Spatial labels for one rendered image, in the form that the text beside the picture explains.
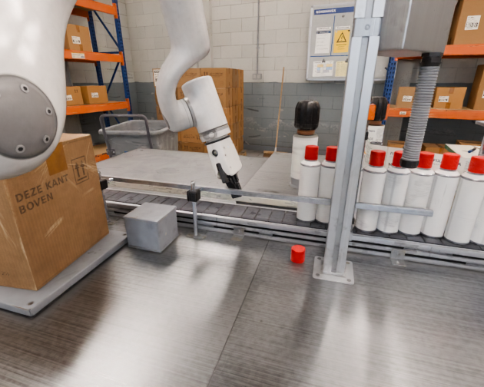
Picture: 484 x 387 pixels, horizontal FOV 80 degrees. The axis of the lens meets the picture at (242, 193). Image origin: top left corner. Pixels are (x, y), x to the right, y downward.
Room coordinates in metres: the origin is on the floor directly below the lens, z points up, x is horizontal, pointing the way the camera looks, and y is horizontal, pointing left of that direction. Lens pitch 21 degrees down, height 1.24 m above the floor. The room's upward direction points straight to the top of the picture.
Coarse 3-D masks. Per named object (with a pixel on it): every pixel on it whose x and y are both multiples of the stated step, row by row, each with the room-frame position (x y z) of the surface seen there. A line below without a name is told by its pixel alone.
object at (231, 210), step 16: (112, 192) 0.93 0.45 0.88; (128, 192) 0.93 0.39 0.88; (176, 208) 0.80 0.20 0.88; (208, 208) 0.80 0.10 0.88; (224, 208) 0.80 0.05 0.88; (240, 208) 0.80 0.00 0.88; (256, 208) 0.80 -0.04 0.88; (288, 224) 0.70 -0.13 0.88; (304, 224) 0.69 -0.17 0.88; (320, 224) 0.69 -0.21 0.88; (416, 240) 0.61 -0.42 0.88; (432, 240) 0.61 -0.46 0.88
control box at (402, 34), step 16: (400, 0) 0.52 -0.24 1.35; (416, 0) 0.52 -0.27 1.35; (432, 0) 0.55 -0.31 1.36; (448, 0) 0.59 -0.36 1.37; (384, 16) 0.54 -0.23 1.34; (400, 16) 0.52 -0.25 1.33; (416, 16) 0.53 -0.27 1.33; (432, 16) 0.56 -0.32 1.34; (448, 16) 0.60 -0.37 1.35; (384, 32) 0.54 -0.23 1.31; (400, 32) 0.52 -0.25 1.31; (416, 32) 0.53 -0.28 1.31; (432, 32) 0.57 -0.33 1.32; (448, 32) 0.61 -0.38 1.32; (384, 48) 0.54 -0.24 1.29; (400, 48) 0.52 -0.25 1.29; (416, 48) 0.54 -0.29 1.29; (432, 48) 0.58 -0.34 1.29
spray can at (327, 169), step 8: (328, 152) 0.71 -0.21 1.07; (328, 160) 0.71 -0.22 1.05; (320, 168) 0.72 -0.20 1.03; (328, 168) 0.70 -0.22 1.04; (320, 176) 0.71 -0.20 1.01; (328, 176) 0.69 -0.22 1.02; (320, 184) 0.71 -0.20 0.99; (328, 184) 0.69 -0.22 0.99; (320, 192) 0.71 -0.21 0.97; (328, 192) 0.69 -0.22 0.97; (320, 208) 0.70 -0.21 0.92; (328, 208) 0.69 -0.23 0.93; (320, 216) 0.70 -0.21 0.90; (328, 216) 0.69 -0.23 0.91
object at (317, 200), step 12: (120, 180) 0.84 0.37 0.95; (132, 180) 0.83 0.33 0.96; (144, 180) 0.82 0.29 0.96; (156, 180) 0.82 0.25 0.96; (216, 192) 0.75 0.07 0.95; (228, 192) 0.74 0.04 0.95; (240, 192) 0.73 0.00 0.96; (252, 192) 0.72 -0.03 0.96; (264, 192) 0.72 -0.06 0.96; (324, 204) 0.67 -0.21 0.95; (360, 204) 0.64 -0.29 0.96; (372, 204) 0.64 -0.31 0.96; (384, 204) 0.64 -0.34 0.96; (432, 216) 0.60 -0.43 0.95
